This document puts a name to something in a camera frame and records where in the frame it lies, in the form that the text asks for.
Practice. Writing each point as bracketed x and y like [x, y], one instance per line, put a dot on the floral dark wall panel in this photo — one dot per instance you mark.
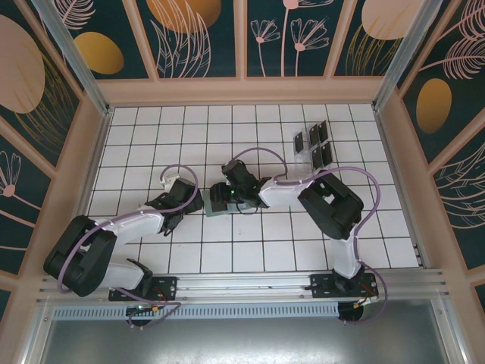
[363, 57]
[454, 95]
[227, 45]
[19, 212]
[466, 212]
[22, 57]
[113, 30]
[273, 57]

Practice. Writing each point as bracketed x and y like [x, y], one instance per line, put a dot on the aluminium frame post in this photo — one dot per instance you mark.
[76, 57]
[398, 57]

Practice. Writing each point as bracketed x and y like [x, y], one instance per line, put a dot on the aluminium mounting rail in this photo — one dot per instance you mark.
[242, 282]

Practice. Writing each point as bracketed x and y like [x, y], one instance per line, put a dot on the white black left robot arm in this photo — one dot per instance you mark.
[132, 225]

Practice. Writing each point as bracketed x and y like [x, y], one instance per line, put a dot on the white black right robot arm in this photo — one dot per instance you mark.
[329, 204]

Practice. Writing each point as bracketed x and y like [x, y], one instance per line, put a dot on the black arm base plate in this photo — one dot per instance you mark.
[166, 288]
[322, 286]

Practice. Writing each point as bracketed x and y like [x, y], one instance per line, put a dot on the clear acrylic card stand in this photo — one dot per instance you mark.
[301, 159]

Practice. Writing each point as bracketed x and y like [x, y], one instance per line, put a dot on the grey steel sheet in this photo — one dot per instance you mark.
[242, 341]

